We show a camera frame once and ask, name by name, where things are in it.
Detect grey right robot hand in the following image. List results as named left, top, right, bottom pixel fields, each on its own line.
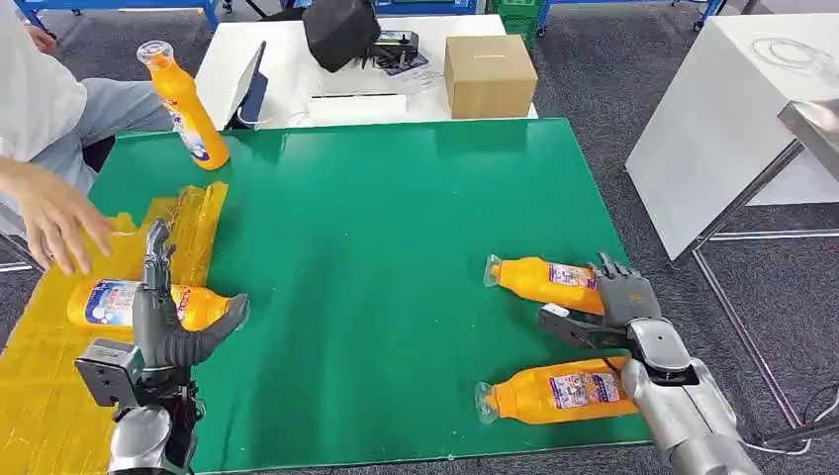
left=593, top=251, right=663, bottom=328

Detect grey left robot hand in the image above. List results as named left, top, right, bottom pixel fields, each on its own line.
left=133, top=219, right=251, bottom=372

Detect orange drink bottle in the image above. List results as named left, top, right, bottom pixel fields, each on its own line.
left=136, top=40, right=231, bottom=172
left=66, top=278, right=250, bottom=333
left=474, top=355, right=640, bottom=427
left=483, top=253, right=607, bottom=318

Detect yellow plastic sheet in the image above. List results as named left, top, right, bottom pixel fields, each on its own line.
left=0, top=182, right=231, bottom=475

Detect person's right hand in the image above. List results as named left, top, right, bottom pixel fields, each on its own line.
left=13, top=173, right=114, bottom=277

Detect person's hand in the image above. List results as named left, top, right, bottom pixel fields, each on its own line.
left=26, top=25, right=59, bottom=55
left=13, top=173, right=114, bottom=277

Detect white side table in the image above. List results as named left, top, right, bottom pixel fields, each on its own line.
left=624, top=13, right=839, bottom=262

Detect green table mat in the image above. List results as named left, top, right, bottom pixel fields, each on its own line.
left=88, top=118, right=651, bottom=475

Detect person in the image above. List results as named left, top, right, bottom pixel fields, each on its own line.
left=0, top=0, right=175, bottom=240

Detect tablet with blue cover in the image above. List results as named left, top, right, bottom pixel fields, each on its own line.
left=225, top=40, right=270, bottom=131

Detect brown cardboard box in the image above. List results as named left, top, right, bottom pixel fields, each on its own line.
left=443, top=34, right=539, bottom=121

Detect long white box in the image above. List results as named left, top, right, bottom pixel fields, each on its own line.
left=306, top=93, right=409, bottom=126

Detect printed paper leaflet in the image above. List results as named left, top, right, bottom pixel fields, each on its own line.
left=383, top=55, right=447, bottom=97

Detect green plastic crate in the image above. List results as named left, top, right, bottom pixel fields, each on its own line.
left=488, top=0, right=550, bottom=48

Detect person's left hand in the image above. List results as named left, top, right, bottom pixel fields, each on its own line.
left=26, top=25, right=59, bottom=55

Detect blue steel rack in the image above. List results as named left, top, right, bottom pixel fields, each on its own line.
left=13, top=0, right=221, bottom=33

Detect black device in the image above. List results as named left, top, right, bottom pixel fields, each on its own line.
left=362, top=29, right=430, bottom=72

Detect black bag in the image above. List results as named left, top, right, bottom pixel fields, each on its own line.
left=301, top=0, right=383, bottom=74

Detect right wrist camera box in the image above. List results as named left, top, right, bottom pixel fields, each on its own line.
left=537, top=302, right=634, bottom=350

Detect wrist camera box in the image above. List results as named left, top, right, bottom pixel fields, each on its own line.
left=73, top=338, right=146, bottom=409
left=537, top=302, right=634, bottom=350

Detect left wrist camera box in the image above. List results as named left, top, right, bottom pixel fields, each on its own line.
left=73, top=338, right=146, bottom=409

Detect steel table frame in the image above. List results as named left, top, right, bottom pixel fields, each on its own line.
left=681, top=141, right=839, bottom=450

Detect black cable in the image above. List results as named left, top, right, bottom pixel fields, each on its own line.
left=800, top=382, right=839, bottom=428

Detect white cable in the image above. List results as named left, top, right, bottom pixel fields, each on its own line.
left=235, top=108, right=310, bottom=131
left=743, top=393, right=839, bottom=457

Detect coiled clear cable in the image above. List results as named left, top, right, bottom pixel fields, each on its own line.
left=750, top=37, right=835, bottom=74

